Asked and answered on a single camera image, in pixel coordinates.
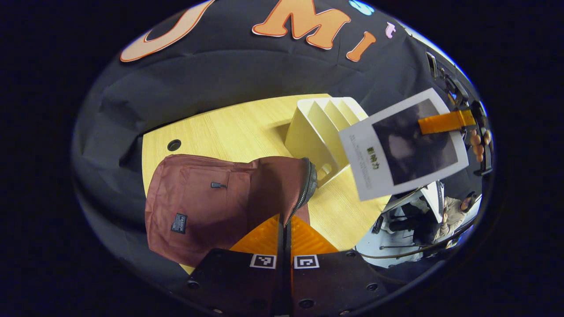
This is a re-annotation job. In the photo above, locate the black cable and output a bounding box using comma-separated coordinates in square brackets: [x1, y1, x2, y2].
[355, 216, 479, 260]

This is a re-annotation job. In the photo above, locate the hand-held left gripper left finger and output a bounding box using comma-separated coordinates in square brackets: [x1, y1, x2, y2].
[182, 214, 287, 317]

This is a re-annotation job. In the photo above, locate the white panel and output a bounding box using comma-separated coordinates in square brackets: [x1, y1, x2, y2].
[421, 181, 445, 223]

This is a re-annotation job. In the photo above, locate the white portrait cover book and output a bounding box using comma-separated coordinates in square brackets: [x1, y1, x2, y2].
[338, 88, 470, 202]

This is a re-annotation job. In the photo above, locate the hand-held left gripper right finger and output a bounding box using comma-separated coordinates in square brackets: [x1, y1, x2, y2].
[288, 215, 389, 317]

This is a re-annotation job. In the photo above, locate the white bookshelf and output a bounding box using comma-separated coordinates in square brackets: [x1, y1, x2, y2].
[284, 97, 370, 189]

